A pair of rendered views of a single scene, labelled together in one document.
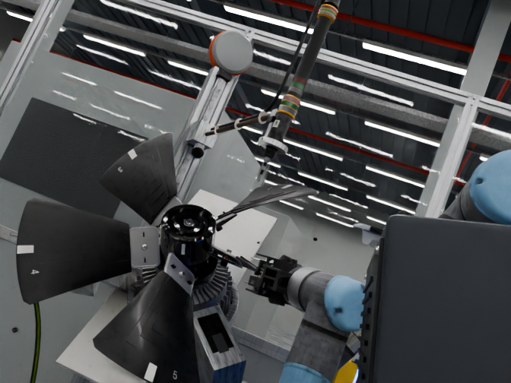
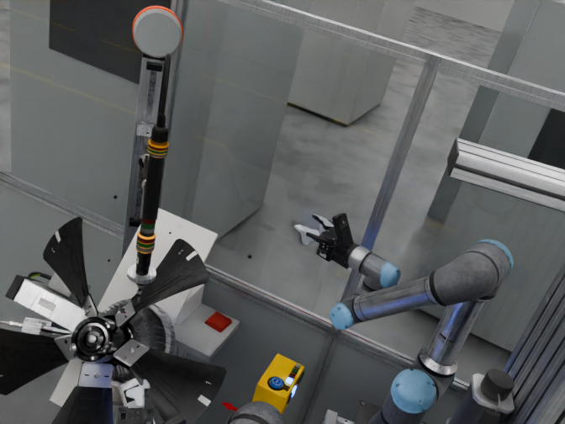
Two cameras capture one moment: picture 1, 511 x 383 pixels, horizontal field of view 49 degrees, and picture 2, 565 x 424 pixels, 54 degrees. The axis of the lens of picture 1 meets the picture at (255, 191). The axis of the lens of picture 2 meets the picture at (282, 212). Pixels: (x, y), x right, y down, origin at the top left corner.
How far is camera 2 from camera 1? 1.24 m
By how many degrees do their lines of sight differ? 38
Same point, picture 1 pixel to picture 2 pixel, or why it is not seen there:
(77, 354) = (63, 394)
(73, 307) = (106, 255)
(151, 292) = (67, 410)
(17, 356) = not seen: hidden behind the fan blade
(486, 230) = not seen: outside the picture
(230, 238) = not seen: hidden behind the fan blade
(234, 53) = (159, 37)
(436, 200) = (390, 177)
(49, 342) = (98, 278)
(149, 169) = (69, 260)
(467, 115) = (425, 81)
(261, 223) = (202, 242)
